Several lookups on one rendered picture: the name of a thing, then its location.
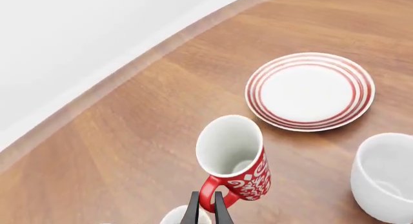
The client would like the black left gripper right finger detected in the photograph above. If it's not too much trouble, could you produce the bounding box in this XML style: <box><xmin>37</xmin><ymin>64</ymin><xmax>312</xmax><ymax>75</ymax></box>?
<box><xmin>214</xmin><ymin>191</ymin><xmax>234</xmax><ymax>224</ymax></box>

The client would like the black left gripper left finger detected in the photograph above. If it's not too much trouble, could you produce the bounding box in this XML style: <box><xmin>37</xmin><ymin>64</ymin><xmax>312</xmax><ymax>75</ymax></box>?
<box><xmin>180</xmin><ymin>191</ymin><xmax>201</xmax><ymax>224</ymax></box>

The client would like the small white mug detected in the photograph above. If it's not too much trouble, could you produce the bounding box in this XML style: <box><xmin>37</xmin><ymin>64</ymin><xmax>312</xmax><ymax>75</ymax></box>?
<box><xmin>159</xmin><ymin>205</ymin><xmax>214</xmax><ymax>224</ymax></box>

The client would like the white plate with red rings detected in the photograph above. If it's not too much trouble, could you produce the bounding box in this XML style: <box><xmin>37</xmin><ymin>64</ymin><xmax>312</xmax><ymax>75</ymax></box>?
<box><xmin>245</xmin><ymin>52</ymin><xmax>376</xmax><ymax>132</ymax></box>

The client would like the plain white mug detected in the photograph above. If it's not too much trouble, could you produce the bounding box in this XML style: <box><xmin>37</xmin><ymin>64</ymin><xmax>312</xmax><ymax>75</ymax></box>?
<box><xmin>350</xmin><ymin>132</ymin><xmax>413</xmax><ymax>224</ymax></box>

